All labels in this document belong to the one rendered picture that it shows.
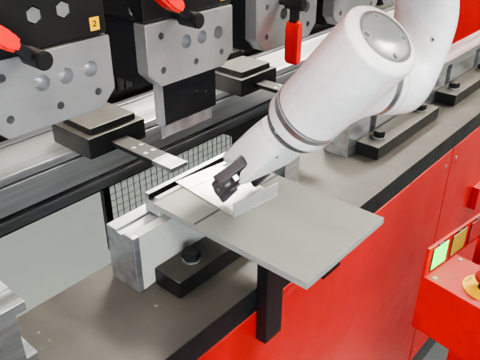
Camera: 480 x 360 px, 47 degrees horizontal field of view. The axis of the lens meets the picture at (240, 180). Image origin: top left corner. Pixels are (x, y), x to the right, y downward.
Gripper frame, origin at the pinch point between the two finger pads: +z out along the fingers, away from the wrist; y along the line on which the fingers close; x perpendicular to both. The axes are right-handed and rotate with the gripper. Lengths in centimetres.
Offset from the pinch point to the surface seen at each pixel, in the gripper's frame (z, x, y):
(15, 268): 170, -42, -8
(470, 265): 7, 31, -39
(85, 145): 19.7, -20.5, 8.6
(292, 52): -8.5, -12.3, -14.1
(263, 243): -4.4, 9.6, 5.5
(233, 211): -0.6, 3.7, 4.2
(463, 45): 19, -13, -107
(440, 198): 27, 20, -70
